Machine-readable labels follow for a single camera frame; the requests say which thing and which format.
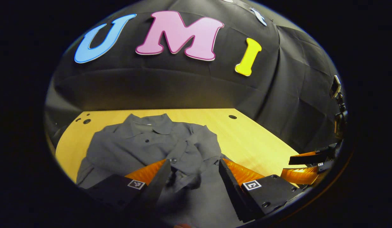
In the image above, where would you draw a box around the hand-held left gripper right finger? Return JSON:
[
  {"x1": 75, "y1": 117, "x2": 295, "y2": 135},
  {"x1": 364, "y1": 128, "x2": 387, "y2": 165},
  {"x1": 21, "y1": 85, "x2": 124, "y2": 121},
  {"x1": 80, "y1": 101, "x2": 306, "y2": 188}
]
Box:
[{"x1": 219, "y1": 158, "x2": 305, "y2": 223}]

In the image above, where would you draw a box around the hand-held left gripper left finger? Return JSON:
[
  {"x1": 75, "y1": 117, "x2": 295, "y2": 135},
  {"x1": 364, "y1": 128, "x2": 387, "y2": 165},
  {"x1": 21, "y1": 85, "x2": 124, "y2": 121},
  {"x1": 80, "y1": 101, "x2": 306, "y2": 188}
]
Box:
[{"x1": 84, "y1": 159, "x2": 172, "y2": 222}]

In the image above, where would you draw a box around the grey button shirt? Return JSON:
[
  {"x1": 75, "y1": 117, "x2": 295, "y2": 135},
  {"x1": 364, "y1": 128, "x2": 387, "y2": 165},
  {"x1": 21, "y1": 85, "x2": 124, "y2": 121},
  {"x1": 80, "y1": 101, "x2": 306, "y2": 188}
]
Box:
[{"x1": 76, "y1": 113, "x2": 244, "y2": 228}]

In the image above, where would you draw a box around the black backdrop cloth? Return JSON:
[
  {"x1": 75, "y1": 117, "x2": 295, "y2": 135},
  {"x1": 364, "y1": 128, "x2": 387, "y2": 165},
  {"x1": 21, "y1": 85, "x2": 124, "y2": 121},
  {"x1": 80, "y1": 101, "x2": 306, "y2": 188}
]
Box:
[{"x1": 44, "y1": 0, "x2": 345, "y2": 152}]

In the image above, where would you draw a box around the smartphone on mount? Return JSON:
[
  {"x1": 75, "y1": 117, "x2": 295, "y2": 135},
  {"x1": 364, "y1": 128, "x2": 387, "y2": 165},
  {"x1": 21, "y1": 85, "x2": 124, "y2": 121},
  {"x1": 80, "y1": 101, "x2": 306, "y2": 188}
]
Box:
[{"x1": 329, "y1": 75, "x2": 342, "y2": 99}]

